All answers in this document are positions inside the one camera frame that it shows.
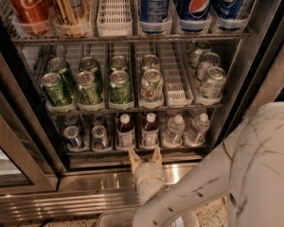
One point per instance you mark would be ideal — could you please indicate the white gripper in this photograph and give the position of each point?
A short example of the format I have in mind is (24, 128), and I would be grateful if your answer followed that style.
(147, 174)

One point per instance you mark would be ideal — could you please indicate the brown bottle blue label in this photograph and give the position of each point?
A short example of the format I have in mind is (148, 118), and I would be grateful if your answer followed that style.
(149, 132)

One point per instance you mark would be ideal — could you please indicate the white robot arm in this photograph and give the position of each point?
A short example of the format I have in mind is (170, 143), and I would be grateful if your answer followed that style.
(247, 167)

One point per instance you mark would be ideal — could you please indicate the brown bottle left white cap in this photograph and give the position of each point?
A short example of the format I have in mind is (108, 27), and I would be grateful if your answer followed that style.
(125, 132)

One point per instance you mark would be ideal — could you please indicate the clear water bottle left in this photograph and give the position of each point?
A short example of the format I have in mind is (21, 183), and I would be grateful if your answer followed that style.
(172, 137)

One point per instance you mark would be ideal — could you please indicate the clear water bottle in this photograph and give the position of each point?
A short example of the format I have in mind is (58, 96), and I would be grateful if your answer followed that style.
(172, 137)
(195, 135)

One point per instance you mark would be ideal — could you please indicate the clear water bottle right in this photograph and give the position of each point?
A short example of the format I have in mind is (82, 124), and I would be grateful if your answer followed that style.
(195, 135)

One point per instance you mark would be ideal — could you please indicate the steel fridge base panel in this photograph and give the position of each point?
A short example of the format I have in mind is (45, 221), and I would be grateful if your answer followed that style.
(80, 194)

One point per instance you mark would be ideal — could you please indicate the fridge sliding glass door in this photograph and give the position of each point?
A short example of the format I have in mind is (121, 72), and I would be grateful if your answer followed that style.
(25, 170)

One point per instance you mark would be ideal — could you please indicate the silver blue can front right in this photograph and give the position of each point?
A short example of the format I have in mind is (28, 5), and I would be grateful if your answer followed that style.
(100, 139)

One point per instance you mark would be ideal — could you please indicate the silver blue can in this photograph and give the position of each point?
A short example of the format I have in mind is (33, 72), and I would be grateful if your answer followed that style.
(100, 139)
(73, 137)

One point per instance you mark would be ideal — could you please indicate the silver can back right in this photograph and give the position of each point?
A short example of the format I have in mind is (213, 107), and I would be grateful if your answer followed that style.
(98, 119)

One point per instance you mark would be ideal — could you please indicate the clear plastic bin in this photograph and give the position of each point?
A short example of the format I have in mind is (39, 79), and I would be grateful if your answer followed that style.
(122, 218)

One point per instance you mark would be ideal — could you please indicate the white diet can front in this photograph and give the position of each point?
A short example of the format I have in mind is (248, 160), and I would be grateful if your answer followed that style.
(152, 85)

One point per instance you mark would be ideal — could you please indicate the white diet can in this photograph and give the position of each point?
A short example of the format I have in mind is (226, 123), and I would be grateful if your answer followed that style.
(152, 85)
(149, 62)

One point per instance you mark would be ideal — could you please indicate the green can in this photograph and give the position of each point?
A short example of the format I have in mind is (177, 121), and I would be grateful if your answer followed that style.
(62, 67)
(88, 87)
(55, 90)
(120, 87)
(91, 64)
(118, 62)

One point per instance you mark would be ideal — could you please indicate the white empty middle tray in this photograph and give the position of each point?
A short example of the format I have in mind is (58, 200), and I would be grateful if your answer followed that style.
(177, 89)

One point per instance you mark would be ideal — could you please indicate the white empty tray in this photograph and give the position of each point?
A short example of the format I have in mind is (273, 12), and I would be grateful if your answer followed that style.
(177, 89)
(114, 18)

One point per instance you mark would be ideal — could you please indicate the silver blue can front left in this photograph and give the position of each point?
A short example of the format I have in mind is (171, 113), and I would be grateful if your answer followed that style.
(73, 137)

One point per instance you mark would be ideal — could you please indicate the silver can back left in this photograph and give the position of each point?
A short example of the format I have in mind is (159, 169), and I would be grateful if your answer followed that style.
(73, 120)

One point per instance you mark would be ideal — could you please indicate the white diet can back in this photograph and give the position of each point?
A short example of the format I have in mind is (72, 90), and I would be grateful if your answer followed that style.
(149, 62)

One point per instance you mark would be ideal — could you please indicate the white can right front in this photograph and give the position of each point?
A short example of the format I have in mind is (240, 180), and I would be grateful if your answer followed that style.
(212, 83)

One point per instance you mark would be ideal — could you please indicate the white can right middle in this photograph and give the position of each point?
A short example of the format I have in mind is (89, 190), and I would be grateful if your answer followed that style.
(207, 60)

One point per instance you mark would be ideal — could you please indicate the white can right back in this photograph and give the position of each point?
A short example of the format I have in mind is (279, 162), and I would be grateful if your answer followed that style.
(194, 51)

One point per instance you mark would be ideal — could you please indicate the green can front left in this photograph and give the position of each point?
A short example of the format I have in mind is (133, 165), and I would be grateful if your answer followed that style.
(55, 90)

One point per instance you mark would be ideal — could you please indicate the green can back left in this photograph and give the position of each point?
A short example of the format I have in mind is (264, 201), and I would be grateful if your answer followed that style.
(62, 67)

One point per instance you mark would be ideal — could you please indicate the white empty top tray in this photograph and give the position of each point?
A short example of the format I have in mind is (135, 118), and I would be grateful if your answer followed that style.
(114, 18)

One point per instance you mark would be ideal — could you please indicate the blue Pepsi can left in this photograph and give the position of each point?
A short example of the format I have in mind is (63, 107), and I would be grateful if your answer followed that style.
(152, 15)

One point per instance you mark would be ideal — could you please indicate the blue Pepsi can middle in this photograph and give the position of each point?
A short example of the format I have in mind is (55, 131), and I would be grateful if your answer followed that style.
(192, 11)

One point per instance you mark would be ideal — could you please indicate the gold soda can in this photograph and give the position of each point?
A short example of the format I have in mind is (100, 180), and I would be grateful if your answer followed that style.
(72, 17)

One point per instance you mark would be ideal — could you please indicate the red Coca-Cola can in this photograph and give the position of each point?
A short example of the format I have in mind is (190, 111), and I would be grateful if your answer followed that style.
(32, 13)

